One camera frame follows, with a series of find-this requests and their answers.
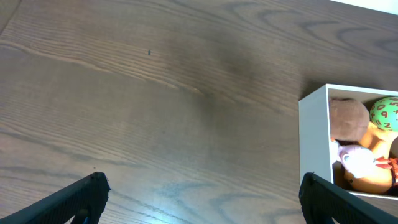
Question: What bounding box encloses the brown plush toy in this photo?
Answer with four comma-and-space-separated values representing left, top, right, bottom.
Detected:
329, 98, 369, 141

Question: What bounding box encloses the white cardboard box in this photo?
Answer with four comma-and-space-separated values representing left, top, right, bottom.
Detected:
298, 84, 397, 200

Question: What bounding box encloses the green numbered dice ball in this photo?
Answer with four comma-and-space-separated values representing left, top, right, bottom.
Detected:
369, 96, 398, 132

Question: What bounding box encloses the pink white snail toy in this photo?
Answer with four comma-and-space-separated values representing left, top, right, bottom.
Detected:
329, 138, 392, 178

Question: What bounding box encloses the yellow rubber duck toy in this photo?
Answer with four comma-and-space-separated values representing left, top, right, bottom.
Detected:
344, 123, 397, 194

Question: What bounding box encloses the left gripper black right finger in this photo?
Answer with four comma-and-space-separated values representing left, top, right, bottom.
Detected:
298, 172, 397, 224

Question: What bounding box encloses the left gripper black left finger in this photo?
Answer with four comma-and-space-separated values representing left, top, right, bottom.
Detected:
1, 172, 110, 224

